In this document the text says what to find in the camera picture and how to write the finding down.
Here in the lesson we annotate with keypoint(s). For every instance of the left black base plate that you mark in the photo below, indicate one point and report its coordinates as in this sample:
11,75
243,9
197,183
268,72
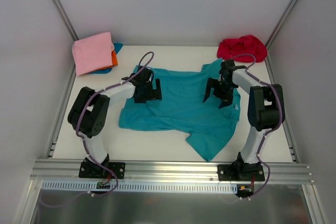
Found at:
89,169

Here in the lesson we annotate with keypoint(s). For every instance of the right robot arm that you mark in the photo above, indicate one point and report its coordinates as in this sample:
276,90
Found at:
265,113

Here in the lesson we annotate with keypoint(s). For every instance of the folded orange t shirt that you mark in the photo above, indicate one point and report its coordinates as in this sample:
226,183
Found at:
109,68

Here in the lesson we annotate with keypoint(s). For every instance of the crumpled red t shirt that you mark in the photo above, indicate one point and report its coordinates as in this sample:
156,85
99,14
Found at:
243,46

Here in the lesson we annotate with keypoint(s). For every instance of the folded teal t shirt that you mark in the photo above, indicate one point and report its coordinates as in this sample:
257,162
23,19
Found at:
117,48

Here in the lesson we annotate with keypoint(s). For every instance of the right aluminium frame post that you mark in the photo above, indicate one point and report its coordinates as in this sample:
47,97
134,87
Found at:
285,15

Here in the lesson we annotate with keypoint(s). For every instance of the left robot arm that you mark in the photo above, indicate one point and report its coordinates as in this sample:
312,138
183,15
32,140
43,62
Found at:
89,111

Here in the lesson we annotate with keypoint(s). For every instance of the white slotted cable duct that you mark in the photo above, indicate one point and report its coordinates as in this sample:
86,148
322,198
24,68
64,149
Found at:
71,185

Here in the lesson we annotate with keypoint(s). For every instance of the folded pink t shirt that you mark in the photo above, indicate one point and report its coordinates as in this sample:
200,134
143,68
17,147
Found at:
93,53

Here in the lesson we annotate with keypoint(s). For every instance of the aluminium frame post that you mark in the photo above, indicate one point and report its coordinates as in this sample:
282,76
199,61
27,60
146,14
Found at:
285,15
62,12

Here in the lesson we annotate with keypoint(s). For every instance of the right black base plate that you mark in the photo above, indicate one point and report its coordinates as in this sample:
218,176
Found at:
242,173

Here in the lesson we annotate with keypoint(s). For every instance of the teal t shirt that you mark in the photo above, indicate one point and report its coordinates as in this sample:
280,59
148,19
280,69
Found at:
182,108
117,48

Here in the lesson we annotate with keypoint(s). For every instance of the left aluminium frame post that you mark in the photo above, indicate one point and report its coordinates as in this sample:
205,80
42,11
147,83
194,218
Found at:
62,12

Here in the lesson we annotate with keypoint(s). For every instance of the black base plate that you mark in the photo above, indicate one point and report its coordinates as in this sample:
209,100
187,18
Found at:
242,173
89,169

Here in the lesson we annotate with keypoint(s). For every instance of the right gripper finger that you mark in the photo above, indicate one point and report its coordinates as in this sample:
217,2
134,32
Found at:
226,99
211,84

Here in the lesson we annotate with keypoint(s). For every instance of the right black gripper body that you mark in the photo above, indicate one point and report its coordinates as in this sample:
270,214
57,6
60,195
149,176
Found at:
219,92

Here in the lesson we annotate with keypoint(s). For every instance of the aluminium mounting rail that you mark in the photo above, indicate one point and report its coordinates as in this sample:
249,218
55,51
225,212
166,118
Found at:
150,171

